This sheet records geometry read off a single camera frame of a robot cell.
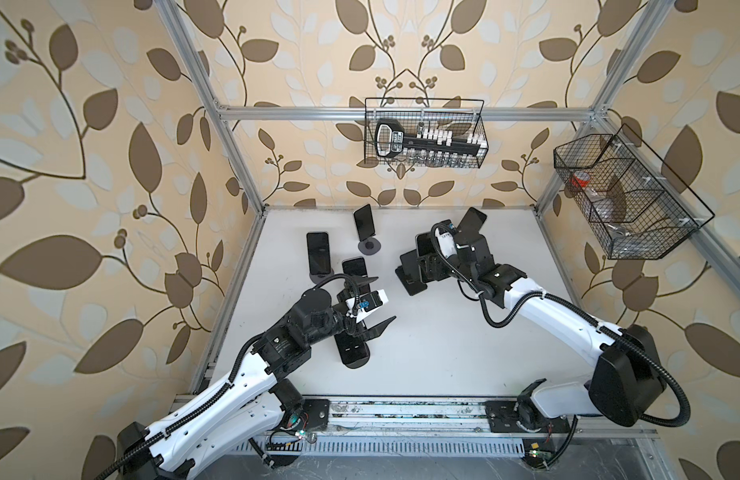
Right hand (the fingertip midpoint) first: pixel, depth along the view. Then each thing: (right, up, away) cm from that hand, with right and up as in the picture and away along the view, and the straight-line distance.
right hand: (430, 257), depth 82 cm
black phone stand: (+16, +9, +17) cm, 25 cm away
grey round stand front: (-20, -28, -4) cm, 35 cm away
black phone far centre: (-21, +12, +34) cm, 41 cm away
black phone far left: (-34, +1, +11) cm, 36 cm away
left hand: (-13, -7, -15) cm, 21 cm away
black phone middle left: (-21, -3, +6) cm, 22 cm away
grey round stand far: (-18, +2, +27) cm, 32 cm away
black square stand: (-5, -6, +10) cm, 12 cm away
